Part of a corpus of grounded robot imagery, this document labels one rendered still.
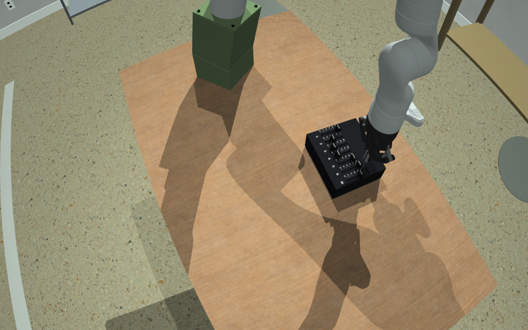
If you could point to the black lighting desk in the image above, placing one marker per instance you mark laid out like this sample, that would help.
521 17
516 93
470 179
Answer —
337 152

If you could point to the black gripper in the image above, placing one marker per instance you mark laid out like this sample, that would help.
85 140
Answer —
375 142

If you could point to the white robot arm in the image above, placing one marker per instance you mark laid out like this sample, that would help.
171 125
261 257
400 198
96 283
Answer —
399 62

